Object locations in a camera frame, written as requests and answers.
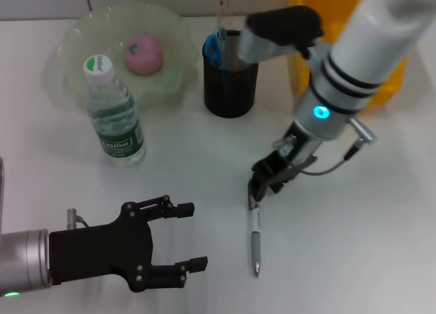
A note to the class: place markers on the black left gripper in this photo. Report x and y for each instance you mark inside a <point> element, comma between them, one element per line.
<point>98,252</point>

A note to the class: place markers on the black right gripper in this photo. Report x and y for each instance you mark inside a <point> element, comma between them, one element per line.
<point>289,154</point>

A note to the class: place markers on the grey white ballpoint pen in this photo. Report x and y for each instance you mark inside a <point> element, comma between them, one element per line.
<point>255,232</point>

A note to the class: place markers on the clear green-label water bottle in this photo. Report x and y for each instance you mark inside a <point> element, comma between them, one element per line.
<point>116,123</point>

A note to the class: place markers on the clear plastic ruler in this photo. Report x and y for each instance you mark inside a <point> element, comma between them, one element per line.
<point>225,21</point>

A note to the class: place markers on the pink toy peach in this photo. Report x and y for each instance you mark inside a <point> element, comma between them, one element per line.
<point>143,55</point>

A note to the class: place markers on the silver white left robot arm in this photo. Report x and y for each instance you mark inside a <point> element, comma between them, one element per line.
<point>22,259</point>

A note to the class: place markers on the black mesh pen holder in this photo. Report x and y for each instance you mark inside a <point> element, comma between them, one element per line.
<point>230,92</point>

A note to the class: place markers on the translucent green fruit plate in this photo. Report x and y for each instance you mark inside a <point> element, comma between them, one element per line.
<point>170,62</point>

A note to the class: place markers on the yellow plastic bin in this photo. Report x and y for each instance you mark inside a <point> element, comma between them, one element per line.
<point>391,86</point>

